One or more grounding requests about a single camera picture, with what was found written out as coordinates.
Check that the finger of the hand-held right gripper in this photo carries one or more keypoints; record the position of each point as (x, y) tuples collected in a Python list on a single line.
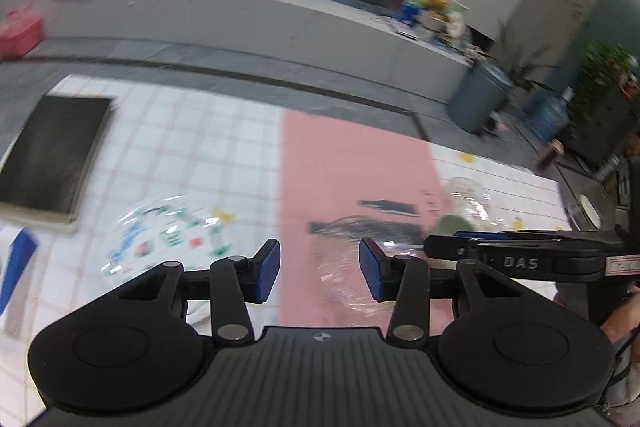
[(525, 234), (450, 248)]

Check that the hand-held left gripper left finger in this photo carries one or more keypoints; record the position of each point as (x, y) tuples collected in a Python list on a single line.
[(266, 272)]

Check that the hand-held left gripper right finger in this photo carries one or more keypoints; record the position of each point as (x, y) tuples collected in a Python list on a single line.
[(370, 269)]

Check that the green bowl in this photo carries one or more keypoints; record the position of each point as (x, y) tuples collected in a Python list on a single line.
[(452, 226)]

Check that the clear ribbed glass plate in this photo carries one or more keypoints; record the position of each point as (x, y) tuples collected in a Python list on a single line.
[(345, 267)]

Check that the clear glass bowl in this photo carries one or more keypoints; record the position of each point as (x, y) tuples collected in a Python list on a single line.
[(465, 197)]

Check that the clear patterned plastic bag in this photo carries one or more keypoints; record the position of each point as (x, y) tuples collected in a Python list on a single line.
[(155, 232)]

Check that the person's right hand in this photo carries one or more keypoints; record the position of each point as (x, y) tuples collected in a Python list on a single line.
[(622, 319)]

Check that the round white dish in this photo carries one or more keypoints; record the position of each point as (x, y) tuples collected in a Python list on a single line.
[(589, 209)]

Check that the pink stool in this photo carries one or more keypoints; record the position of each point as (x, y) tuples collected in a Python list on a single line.
[(550, 153)]

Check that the pink placemat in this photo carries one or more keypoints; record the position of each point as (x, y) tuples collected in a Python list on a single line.
[(340, 167)]

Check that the blue water bottle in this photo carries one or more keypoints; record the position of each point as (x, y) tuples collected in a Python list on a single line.
[(550, 117)]

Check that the checked lemon print tablecloth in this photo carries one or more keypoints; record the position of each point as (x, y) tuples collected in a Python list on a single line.
[(200, 147)]

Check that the grey trash bin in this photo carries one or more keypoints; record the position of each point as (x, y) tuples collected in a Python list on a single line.
[(480, 94)]

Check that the large leafy plant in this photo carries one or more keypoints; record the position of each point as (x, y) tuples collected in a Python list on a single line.
[(607, 97)]

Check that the potted plant with long leaves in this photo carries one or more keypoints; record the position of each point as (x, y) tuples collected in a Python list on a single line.
[(522, 67)]

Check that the pile of snack boxes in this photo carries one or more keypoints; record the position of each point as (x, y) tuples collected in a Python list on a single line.
[(432, 14)]

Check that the black book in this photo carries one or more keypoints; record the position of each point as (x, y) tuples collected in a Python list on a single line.
[(50, 152)]

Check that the blue and white box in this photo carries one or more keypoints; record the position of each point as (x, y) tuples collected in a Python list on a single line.
[(17, 267)]

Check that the white media console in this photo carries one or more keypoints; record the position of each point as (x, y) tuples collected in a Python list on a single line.
[(250, 22)]

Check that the pink storage box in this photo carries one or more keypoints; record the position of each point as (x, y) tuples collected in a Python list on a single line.
[(17, 32)]

